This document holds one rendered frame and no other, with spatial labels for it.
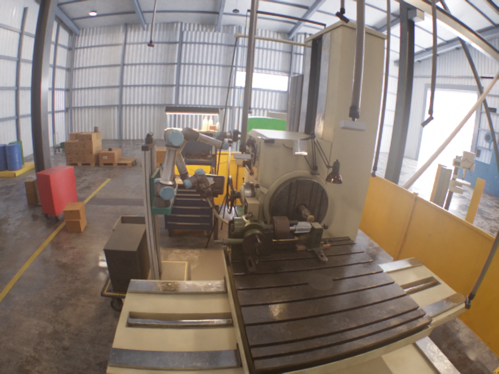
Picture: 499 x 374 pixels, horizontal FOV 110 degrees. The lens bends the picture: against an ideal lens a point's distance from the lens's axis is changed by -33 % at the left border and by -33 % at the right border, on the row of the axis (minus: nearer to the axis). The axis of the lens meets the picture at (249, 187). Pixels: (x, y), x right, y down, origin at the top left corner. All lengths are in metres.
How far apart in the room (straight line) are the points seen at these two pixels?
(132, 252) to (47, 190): 3.18
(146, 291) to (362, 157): 2.30
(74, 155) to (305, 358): 9.44
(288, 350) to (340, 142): 1.82
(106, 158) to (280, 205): 7.79
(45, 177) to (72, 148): 4.78
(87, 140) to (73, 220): 5.13
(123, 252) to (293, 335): 1.69
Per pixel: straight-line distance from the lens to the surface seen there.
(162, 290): 2.15
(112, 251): 2.56
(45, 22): 6.64
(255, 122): 6.35
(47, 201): 5.43
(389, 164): 7.18
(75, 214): 4.80
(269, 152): 2.23
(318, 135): 2.69
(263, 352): 1.40
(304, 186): 2.28
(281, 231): 2.02
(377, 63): 2.72
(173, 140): 1.91
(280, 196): 2.25
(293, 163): 2.31
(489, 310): 3.44
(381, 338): 1.66
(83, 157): 9.74
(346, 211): 2.75
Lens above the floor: 2.13
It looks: 18 degrees down
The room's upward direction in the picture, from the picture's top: 4 degrees clockwise
